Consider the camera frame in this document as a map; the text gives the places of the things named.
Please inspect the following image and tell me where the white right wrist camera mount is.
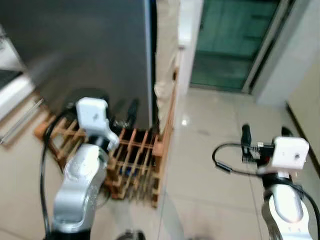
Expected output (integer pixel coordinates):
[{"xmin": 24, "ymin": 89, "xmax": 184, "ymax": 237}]
[{"xmin": 271, "ymin": 136, "xmax": 310, "ymax": 172}]

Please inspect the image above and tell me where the beige crumpled cover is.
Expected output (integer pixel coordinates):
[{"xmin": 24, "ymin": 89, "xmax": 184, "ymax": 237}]
[{"xmin": 154, "ymin": 0, "xmax": 181, "ymax": 134}]

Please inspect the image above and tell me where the grey fridge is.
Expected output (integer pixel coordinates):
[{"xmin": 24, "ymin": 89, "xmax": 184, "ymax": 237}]
[{"xmin": 0, "ymin": 0, "xmax": 154, "ymax": 129}]

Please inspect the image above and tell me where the wooden wine rack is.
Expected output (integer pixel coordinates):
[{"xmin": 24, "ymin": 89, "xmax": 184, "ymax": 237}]
[{"xmin": 34, "ymin": 67, "xmax": 179, "ymax": 209}]

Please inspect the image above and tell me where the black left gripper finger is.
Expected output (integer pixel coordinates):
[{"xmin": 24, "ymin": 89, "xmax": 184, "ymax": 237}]
[{"xmin": 126, "ymin": 98, "xmax": 141, "ymax": 130}]

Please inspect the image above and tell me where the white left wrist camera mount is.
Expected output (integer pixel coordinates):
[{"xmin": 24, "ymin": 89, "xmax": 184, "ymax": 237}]
[{"xmin": 75, "ymin": 97, "xmax": 121, "ymax": 151}]

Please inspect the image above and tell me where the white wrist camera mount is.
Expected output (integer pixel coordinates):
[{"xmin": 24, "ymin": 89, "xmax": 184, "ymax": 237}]
[
  {"xmin": 75, "ymin": 97, "xmax": 121, "ymax": 151},
  {"xmin": 271, "ymin": 136, "xmax": 310, "ymax": 172}
]

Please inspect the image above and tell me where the green glass door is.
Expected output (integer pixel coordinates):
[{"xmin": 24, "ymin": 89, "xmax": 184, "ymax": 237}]
[{"xmin": 190, "ymin": 0, "xmax": 289, "ymax": 94}]

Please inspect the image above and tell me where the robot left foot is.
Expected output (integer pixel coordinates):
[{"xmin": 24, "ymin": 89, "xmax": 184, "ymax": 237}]
[{"xmin": 116, "ymin": 229, "xmax": 146, "ymax": 240}]

